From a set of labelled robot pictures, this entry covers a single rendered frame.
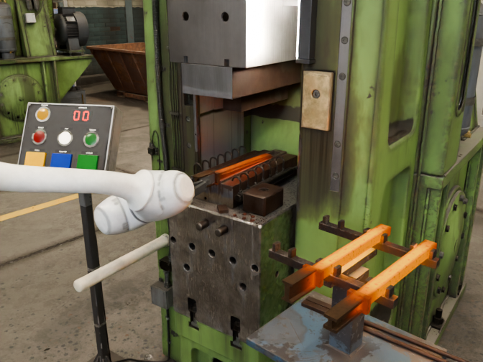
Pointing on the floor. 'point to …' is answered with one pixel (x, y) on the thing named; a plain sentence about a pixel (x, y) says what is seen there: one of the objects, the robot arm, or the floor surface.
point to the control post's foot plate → (106, 358)
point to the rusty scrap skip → (123, 67)
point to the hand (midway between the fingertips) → (204, 179)
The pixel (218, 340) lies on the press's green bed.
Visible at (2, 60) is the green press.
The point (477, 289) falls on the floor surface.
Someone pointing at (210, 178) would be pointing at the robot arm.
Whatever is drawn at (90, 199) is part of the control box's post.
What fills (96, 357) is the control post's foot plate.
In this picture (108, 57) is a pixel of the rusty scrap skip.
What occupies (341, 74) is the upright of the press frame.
